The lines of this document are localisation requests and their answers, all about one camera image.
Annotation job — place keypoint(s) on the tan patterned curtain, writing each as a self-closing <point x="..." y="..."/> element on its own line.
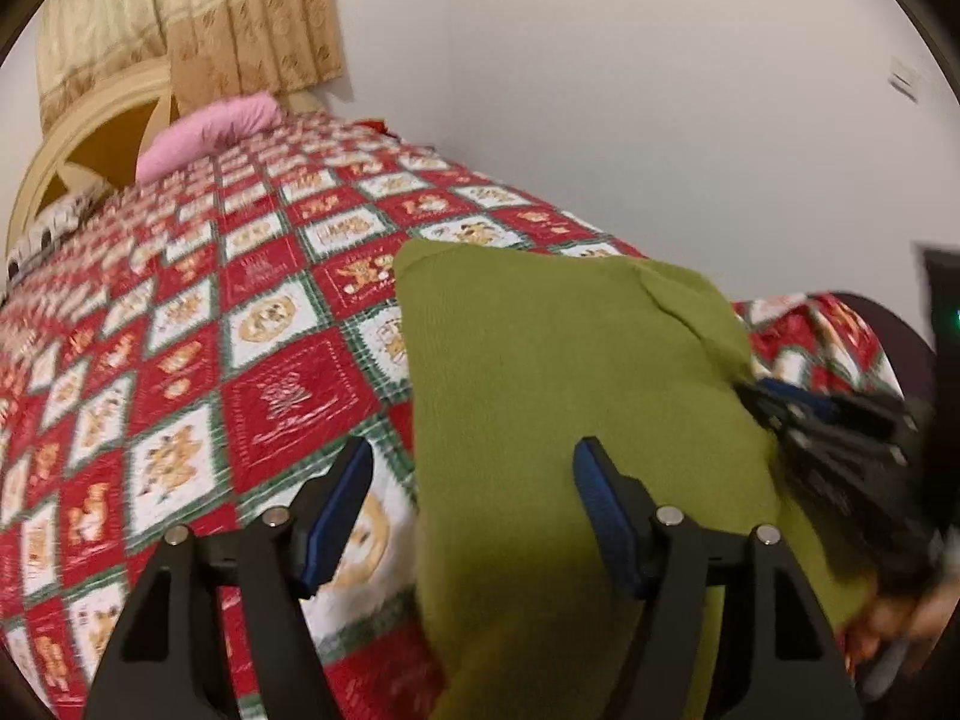
<point x="247" y="15"/>

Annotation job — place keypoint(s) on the cream wooden headboard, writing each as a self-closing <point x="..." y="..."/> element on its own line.
<point x="75" y="135"/>

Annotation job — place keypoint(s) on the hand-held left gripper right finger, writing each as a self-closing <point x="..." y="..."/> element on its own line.
<point x="604" y="517"/>

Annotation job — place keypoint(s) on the green striped knit sweater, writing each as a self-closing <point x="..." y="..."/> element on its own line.
<point x="525" y="390"/>

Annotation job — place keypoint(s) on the cream sheer curtain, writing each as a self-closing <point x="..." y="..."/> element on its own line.
<point x="97" y="22"/>

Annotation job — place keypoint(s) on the white wall switch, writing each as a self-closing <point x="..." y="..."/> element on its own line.
<point x="905" y="79"/>

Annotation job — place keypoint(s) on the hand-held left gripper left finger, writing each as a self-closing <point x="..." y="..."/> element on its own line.
<point x="334" y="532"/>

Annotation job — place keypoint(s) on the grey patterned pillow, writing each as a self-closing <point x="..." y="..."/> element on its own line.
<point x="52" y="232"/>

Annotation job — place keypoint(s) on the red checked printed quilt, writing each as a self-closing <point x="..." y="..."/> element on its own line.
<point x="285" y="405"/>

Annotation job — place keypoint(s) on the person's right hand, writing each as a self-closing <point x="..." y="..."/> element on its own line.
<point x="896" y="622"/>

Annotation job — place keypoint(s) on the pink pillow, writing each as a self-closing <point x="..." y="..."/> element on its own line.
<point x="202" y="135"/>

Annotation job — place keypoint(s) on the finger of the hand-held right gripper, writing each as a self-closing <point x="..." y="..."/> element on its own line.
<point x="817" y="439"/>
<point x="806" y="399"/>

